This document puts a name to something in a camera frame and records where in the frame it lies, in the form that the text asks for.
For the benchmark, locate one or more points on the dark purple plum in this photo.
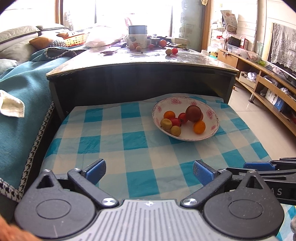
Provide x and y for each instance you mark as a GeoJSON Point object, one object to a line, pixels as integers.
{"type": "Point", "coordinates": [194, 113]}

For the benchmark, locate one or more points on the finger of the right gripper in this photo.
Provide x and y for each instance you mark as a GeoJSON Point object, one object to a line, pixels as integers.
{"type": "Point", "coordinates": [272, 165]}
{"type": "Point", "coordinates": [281, 182]}

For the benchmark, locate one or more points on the grey sofa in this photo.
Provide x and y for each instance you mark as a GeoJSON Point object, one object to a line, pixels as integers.
{"type": "Point", "coordinates": [15, 43]}

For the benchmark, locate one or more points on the blue white checkered cloth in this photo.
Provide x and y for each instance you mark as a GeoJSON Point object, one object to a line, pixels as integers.
{"type": "Point", "coordinates": [143, 162]}

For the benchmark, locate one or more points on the white cloth on sofa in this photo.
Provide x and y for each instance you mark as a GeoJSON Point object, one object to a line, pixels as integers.
{"type": "Point", "coordinates": [11, 106]}

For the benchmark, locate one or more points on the red fruit on table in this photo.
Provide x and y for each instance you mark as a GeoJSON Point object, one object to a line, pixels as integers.
{"type": "Point", "coordinates": [174, 51]}

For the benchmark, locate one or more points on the wooden tv cabinet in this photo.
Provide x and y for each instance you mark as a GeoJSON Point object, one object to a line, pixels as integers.
{"type": "Point", "coordinates": [275, 93]}

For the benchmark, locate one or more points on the white box on table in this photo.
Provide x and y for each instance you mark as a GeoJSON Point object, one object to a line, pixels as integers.
{"type": "Point", "coordinates": [137, 34]}

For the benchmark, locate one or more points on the dark wooden coffee table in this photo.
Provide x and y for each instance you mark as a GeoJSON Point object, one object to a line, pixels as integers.
{"type": "Point", "coordinates": [93, 78]}

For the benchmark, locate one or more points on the red tomato rear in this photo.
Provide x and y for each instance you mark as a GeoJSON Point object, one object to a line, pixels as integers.
{"type": "Point", "coordinates": [182, 118]}

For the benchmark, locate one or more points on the brown-green longan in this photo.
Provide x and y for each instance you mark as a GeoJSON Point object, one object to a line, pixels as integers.
{"type": "Point", "coordinates": [166, 124]}

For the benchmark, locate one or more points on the white floral plate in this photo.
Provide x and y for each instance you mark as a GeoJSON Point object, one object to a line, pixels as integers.
{"type": "Point", "coordinates": [179, 105]}

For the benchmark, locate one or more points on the red tomato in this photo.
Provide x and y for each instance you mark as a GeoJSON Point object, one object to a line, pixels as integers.
{"type": "Point", "coordinates": [182, 118]}
{"type": "Point", "coordinates": [175, 122]}

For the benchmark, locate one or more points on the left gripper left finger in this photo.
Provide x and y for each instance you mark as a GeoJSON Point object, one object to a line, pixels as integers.
{"type": "Point", "coordinates": [61, 206]}

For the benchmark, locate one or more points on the orange mandarin large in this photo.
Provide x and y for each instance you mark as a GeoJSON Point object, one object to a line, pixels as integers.
{"type": "Point", "coordinates": [199, 127]}

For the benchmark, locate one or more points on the beige fruit on table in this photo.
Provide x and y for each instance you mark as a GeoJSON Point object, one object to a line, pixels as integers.
{"type": "Point", "coordinates": [168, 52]}

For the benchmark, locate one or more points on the red tomato front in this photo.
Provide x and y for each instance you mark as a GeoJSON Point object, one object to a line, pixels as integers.
{"type": "Point", "coordinates": [175, 122]}

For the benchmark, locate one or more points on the teal sofa blanket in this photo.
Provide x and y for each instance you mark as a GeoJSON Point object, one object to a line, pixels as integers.
{"type": "Point", "coordinates": [20, 137]}

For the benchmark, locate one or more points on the operator hand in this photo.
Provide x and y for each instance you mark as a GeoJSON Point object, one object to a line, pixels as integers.
{"type": "Point", "coordinates": [13, 233]}

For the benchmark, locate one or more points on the orange fruit on table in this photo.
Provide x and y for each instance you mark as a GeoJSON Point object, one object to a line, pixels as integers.
{"type": "Point", "coordinates": [162, 43]}

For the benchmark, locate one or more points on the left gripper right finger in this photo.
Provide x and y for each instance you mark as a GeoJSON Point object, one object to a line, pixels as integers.
{"type": "Point", "coordinates": [243, 208]}

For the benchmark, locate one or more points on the white lace cover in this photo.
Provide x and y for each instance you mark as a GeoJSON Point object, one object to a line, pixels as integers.
{"type": "Point", "coordinates": [283, 46]}

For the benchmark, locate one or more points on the brown longan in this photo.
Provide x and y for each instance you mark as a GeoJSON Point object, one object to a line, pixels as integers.
{"type": "Point", "coordinates": [175, 131]}

